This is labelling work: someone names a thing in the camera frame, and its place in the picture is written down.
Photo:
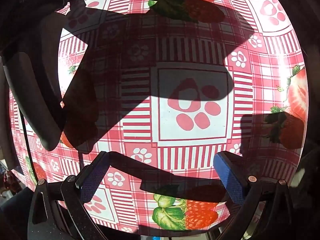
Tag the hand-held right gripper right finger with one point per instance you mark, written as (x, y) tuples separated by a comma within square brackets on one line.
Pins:
[(229, 177)]

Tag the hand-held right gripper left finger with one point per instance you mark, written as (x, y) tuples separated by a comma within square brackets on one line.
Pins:
[(94, 178)]

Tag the white object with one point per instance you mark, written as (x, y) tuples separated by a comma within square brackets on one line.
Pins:
[(298, 177)]

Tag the red strawberry print tablecloth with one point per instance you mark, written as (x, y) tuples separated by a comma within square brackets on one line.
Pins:
[(190, 120)]

